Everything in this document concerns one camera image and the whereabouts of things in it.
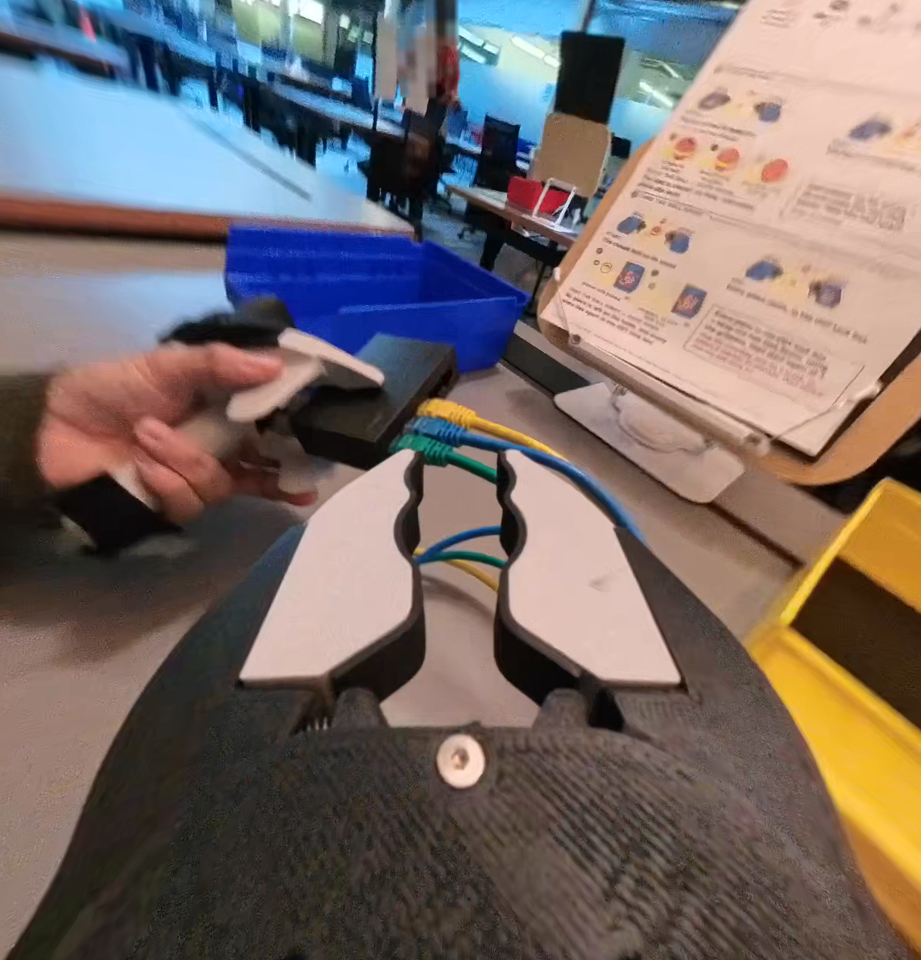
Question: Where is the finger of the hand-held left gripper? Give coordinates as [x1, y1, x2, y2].
[276, 328, 387, 391]
[226, 366, 328, 423]

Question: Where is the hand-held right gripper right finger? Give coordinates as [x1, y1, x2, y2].
[494, 447, 687, 708]

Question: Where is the black flat panel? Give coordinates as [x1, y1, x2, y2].
[554, 31, 627, 125]

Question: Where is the yellow plastic bin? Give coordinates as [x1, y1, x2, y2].
[745, 478, 921, 960]

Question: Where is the green ethernet cable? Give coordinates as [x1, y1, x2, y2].
[389, 433, 509, 571]

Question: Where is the light wooden panel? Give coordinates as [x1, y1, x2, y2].
[539, 112, 613, 200]

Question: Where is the white table with brown edge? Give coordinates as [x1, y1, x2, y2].
[445, 183, 582, 249]
[0, 45, 415, 243]

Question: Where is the printed instruction sheet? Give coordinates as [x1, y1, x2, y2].
[541, 0, 921, 457]

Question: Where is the white metal document stand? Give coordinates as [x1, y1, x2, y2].
[554, 333, 773, 505]

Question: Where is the person's left forearm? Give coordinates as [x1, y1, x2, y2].
[0, 373, 57, 571]

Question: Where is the black office chair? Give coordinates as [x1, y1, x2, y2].
[471, 116, 522, 192]

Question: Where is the person's left hand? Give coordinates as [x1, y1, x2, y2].
[36, 343, 319, 525]

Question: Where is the blue plastic bin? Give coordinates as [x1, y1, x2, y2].
[224, 225, 531, 375]

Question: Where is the yellow ethernet cable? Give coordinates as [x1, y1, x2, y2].
[414, 399, 574, 594]

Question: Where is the red plastic bin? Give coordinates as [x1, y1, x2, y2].
[507, 176, 576, 217]

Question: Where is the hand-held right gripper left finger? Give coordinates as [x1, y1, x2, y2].
[237, 448, 428, 704]

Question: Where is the blue ethernet cable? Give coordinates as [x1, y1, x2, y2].
[402, 416, 648, 565]

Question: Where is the black network switch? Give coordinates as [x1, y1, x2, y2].
[291, 333, 459, 470]

